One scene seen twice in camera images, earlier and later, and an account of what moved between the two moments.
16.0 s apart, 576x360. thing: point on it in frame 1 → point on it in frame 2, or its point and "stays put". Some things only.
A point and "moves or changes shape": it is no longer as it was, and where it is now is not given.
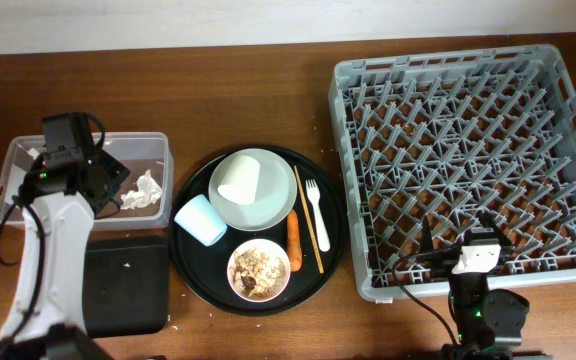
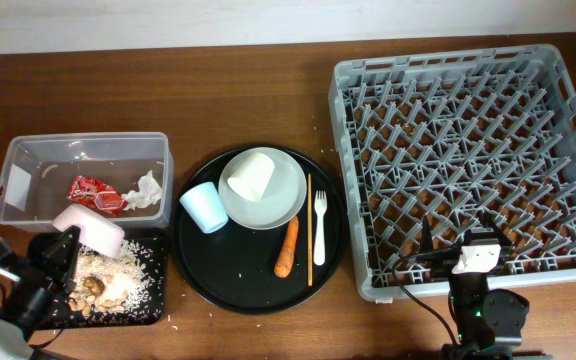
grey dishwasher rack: [508, 133] stays put
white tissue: [147, 192] stays put
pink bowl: [258, 270] → [97, 232]
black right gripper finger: [489, 218] stays put
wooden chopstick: [317, 258] → [310, 233]
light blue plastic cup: [199, 218] moves or changes shape
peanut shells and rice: [255, 275] → [111, 289]
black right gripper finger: [427, 246] stays put
